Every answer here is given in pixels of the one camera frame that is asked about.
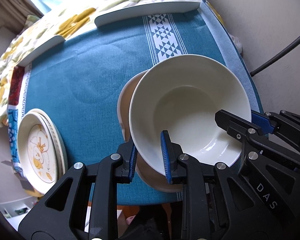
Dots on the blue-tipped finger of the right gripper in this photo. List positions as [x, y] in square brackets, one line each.
[263, 122]

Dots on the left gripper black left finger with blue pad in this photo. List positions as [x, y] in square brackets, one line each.
[83, 202]

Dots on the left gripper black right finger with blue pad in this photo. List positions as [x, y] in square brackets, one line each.
[217, 203]

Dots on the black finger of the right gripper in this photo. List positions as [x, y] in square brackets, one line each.
[235, 126]

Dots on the white ceramic bowl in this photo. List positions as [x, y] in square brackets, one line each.
[181, 95]

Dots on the pink beige bowl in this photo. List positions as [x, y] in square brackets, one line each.
[127, 121]

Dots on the white duck pattern plate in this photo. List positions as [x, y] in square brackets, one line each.
[36, 151]

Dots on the white plain shallow plate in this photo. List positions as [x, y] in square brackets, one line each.
[58, 144]

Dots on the white tray table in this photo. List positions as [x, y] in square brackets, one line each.
[145, 12]

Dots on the teal patterned table cloth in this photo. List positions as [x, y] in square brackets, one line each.
[89, 138]

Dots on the floral striped quilt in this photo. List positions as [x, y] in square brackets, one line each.
[67, 20]

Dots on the brown curtain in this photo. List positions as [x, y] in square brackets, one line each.
[13, 14]

